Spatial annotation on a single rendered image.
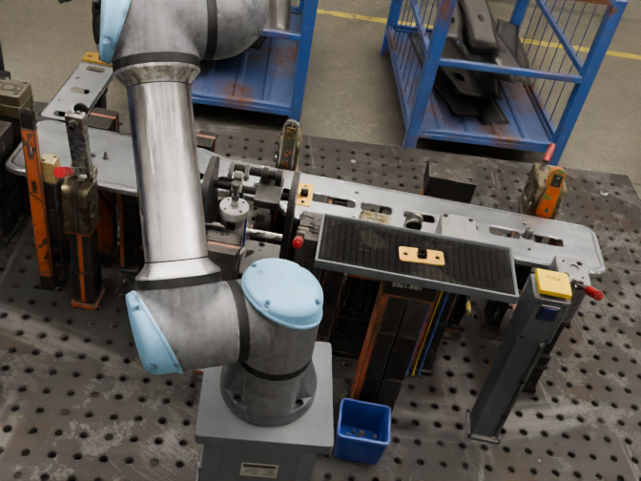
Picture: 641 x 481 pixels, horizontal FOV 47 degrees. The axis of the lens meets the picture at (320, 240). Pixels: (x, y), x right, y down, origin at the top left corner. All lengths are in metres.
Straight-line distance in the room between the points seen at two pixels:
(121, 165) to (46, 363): 0.47
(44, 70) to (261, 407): 3.29
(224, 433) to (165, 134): 0.44
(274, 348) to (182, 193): 0.25
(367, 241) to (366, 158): 1.08
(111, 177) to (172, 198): 0.75
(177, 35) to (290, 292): 0.37
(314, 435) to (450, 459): 0.59
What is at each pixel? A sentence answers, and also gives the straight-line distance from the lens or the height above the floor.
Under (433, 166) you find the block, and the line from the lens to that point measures 1.88.
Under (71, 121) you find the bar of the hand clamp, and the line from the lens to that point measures 1.55.
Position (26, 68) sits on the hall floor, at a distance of 4.24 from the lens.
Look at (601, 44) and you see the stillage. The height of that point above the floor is 0.74.
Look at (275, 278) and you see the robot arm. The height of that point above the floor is 1.33.
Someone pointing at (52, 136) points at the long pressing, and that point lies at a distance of 1.88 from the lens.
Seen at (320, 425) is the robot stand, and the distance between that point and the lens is 1.16.
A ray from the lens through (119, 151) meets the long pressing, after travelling 1.82.
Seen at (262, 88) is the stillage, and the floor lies 0.16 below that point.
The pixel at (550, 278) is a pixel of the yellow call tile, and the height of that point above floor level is 1.16.
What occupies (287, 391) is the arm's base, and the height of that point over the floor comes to 1.16.
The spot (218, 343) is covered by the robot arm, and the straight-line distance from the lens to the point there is 1.00.
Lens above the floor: 2.04
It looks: 40 degrees down
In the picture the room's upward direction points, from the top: 11 degrees clockwise
